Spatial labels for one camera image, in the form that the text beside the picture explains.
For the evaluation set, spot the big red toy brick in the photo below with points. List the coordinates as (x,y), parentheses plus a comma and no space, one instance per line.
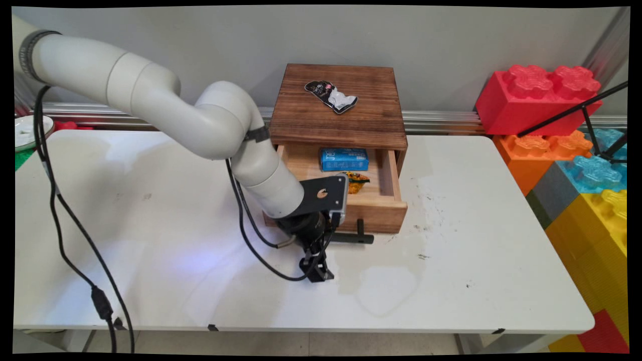
(531,103)

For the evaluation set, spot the aluminium wall rail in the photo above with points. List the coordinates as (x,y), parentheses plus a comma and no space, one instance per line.
(451,120)

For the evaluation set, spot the aluminium corner post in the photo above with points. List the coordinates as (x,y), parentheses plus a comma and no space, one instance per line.
(609,47)

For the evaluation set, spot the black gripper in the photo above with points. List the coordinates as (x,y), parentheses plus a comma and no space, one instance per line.
(306,228)

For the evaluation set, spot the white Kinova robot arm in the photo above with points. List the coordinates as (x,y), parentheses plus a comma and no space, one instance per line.
(150,100)

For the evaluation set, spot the big blue toy brick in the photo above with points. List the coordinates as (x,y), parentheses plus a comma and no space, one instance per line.
(594,173)

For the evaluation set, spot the white plate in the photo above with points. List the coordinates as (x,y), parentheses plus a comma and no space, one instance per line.
(25,133)

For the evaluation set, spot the big yellow toy brick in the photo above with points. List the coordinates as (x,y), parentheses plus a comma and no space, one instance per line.
(597,240)

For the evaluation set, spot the green mat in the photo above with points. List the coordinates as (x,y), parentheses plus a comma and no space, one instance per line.
(22,159)

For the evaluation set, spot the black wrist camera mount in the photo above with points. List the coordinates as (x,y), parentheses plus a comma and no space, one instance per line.
(323,195)

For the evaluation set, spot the blue carton box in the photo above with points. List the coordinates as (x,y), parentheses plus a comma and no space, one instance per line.
(344,159)

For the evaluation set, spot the big orange toy brick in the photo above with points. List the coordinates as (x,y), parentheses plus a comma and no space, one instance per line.
(531,150)

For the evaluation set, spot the big grey toy brick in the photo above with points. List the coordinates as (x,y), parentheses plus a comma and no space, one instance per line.
(551,193)

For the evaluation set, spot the black tripod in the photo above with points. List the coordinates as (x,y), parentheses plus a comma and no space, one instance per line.
(577,110)

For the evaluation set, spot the black white snack packet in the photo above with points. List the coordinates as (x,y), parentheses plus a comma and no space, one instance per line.
(332,96)

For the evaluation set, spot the brown wooden drawer cabinet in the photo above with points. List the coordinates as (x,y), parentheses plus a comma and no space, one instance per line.
(336,118)

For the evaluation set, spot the flat red item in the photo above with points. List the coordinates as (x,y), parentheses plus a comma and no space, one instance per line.
(67,125)

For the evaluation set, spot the yellow orange snack packet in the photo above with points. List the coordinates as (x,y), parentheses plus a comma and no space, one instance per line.
(357,183)

